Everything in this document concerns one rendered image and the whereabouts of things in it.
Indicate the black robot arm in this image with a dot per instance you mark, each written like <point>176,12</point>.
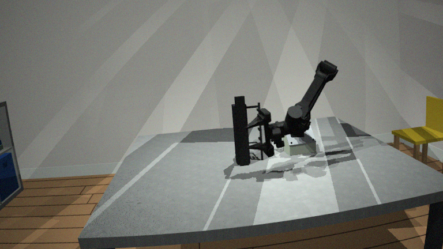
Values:
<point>298,116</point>

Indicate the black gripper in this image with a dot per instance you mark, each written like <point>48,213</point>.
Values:
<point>262,119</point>

